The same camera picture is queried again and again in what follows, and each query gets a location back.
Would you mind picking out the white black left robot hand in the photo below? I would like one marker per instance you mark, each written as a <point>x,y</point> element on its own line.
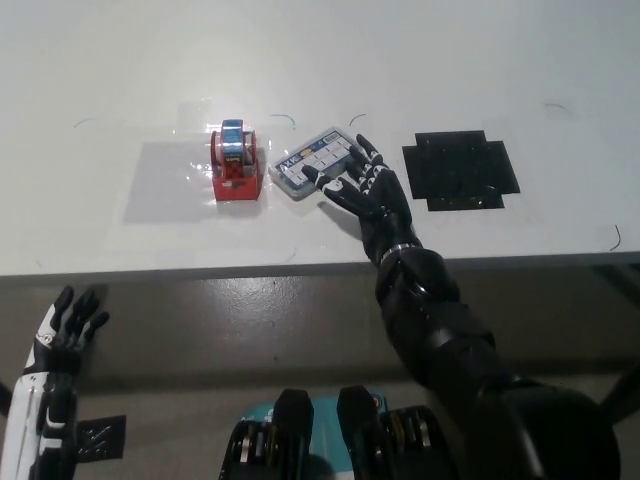
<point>30,425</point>

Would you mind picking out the clear plastic screw box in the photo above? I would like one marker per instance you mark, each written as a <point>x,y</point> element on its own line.
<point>300,175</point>

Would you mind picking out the black tape patch on table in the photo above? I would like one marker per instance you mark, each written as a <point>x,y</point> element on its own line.
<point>460,170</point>

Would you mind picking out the clear glossy tape sheet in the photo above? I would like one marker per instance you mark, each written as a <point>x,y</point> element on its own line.
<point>165,185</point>

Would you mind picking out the black floor tape patch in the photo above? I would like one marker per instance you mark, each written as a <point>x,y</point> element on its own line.
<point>102,437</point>

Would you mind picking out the red tape dispenser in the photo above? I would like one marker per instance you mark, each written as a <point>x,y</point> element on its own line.
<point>235,185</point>

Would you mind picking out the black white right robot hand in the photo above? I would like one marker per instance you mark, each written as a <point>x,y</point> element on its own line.
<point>380,200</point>

